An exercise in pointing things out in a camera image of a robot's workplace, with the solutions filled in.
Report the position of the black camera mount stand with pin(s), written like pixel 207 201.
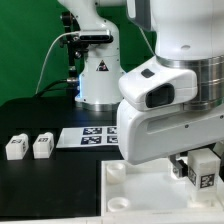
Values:
pixel 76 44

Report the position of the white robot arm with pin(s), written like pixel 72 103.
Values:
pixel 185 30

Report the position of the white sheet with AprilTags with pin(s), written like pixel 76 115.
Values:
pixel 87 137

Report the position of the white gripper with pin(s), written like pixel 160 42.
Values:
pixel 170 106

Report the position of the white square table top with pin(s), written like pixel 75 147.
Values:
pixel 152 187

